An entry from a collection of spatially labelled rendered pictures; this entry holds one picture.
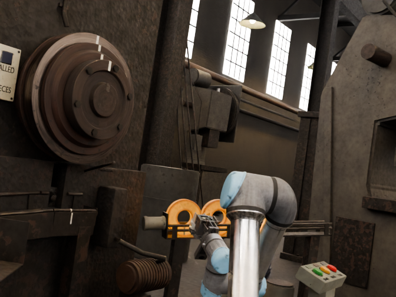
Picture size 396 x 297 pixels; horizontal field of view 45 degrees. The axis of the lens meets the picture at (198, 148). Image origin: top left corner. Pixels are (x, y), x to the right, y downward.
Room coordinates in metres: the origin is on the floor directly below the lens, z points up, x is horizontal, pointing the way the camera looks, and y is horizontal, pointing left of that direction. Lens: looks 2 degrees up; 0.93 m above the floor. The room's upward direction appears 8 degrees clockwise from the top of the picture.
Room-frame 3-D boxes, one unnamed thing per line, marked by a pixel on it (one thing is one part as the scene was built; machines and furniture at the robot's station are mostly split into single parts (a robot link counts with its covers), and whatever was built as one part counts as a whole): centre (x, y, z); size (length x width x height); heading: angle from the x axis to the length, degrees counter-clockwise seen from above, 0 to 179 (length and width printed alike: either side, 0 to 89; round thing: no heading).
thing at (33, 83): (1.73, 0.44, 1.11); 0.47 x 0.06 x 0.47; 144
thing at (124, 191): (1.93, 0.32, 0.68); 0.11 x 0.08 x 0.24; 54
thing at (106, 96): (1.67, 0.36, 1.11); 0.28 x 0.06 x 0.28; 144
